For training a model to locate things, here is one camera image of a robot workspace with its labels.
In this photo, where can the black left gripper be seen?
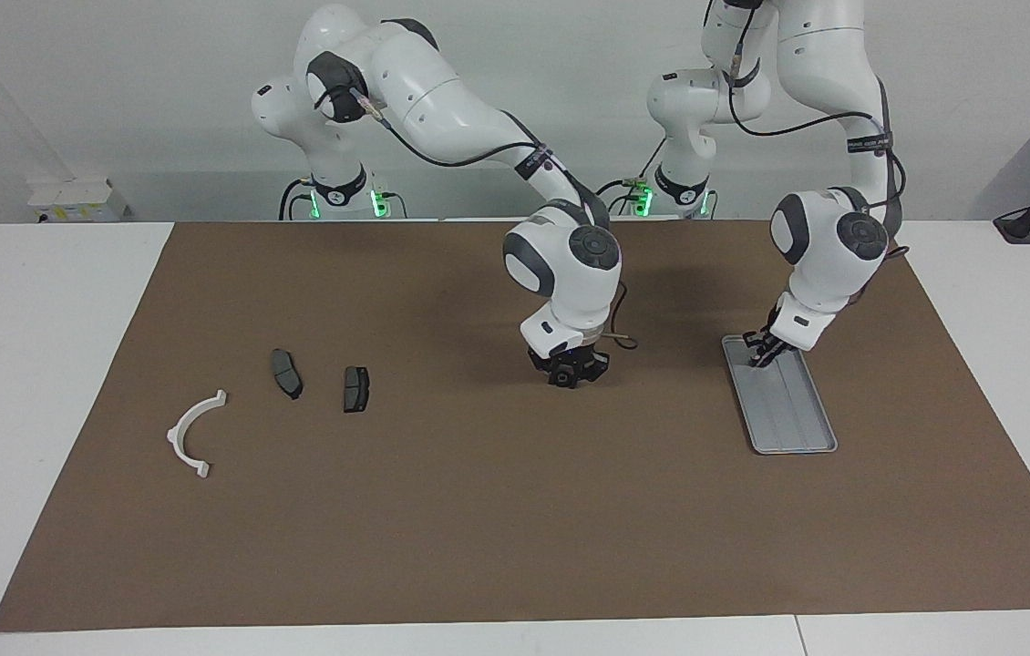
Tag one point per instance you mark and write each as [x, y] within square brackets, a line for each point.
[766, 339]

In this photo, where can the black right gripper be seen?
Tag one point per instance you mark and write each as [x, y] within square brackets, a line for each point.
[592, 362]

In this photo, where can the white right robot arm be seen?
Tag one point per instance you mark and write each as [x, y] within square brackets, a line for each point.
[442, 91]

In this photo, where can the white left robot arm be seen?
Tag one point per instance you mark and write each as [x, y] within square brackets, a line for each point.
[825, 246]

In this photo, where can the silver metal tray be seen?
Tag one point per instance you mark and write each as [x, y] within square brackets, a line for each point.
[793, 419]

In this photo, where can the brown table mat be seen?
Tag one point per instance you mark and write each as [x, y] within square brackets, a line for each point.
[478, 510]

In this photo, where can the short grey brake pad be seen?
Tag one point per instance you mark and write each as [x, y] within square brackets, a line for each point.
[355, 389]

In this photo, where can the long grey brake pad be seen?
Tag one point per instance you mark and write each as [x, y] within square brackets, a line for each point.
[287, 374]

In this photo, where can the white power box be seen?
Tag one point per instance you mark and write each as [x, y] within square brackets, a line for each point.
[77, 200]

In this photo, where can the white semicircular plastic bracket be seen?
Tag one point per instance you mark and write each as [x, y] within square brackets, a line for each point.
[176, 437]

